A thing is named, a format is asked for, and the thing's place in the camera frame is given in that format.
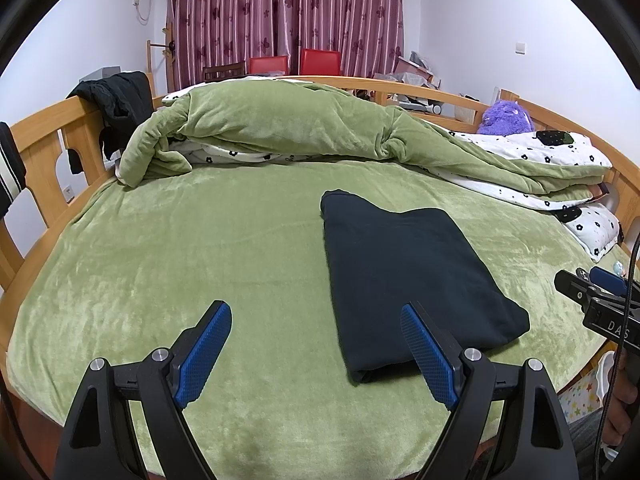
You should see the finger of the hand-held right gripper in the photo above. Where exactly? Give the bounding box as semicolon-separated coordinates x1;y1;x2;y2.
554;269;601;306
590;266;630;297

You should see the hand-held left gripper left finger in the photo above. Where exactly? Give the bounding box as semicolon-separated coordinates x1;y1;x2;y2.
52;300;233;480

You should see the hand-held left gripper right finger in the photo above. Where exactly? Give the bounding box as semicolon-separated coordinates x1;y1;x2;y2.
400;301;581;480

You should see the black sweatshirt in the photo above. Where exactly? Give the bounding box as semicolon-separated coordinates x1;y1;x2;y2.
320;189;531;387

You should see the person's right hand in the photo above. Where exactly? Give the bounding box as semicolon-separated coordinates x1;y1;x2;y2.
602;347;640;448

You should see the white floral pillow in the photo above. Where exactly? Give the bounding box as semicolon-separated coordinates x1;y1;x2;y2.
552;205;621;263

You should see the white star-print bin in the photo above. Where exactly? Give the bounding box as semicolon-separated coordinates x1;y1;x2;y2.
557;355;618;421

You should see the green plush bed sheet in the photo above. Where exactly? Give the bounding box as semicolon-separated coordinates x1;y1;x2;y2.
5;160;636;478

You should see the purple plush toy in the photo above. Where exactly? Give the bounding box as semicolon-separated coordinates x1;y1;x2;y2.
476;100;533;136

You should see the white grey appliance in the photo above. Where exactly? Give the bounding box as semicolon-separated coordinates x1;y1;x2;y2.
397;97;445;116

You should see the green quilt with floral lining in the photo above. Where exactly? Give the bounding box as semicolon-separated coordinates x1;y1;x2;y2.
116;80;617;211

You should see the black white striped cloth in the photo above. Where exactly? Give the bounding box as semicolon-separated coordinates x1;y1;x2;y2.
0;121;27;218

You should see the black jacket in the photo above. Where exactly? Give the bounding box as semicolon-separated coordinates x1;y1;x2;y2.
66;72;153;158

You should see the pile of boxes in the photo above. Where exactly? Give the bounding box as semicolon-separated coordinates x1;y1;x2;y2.
372;51;442;86

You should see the dark wooden chair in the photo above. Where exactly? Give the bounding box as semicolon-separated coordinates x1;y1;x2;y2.
202;61;247;82

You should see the wooden coat rack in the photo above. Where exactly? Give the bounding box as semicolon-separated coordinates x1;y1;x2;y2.
146;22;177;96

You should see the red chair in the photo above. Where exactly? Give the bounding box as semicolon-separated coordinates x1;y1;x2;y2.
249;56;289;76
300;48;342;77

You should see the grey box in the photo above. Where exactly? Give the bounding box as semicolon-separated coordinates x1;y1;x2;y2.
80;66;122;83

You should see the maroon floral curtain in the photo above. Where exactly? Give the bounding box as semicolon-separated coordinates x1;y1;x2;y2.
166;0;404;91

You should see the wooden bed frame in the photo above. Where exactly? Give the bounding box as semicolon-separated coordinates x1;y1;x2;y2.
0;75;640;411

